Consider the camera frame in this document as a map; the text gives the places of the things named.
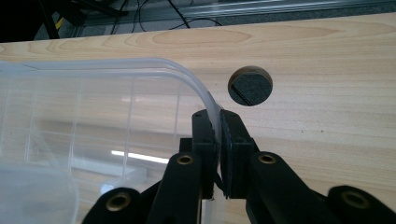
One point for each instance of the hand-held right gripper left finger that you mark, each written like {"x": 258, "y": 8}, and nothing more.
{"x": 204, "y": 146}

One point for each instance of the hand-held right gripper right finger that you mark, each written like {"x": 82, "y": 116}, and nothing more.
{"x": 238, "y": 155}

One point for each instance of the clear plastic storage box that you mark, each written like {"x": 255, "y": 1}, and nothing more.
{"x": 93, "y": 130}

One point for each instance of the black metal stand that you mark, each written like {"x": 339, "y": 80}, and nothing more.
{"x": 62, "y": 11}

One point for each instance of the silver floor rail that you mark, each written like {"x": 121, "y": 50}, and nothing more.
{"x": 249, "y": 7}

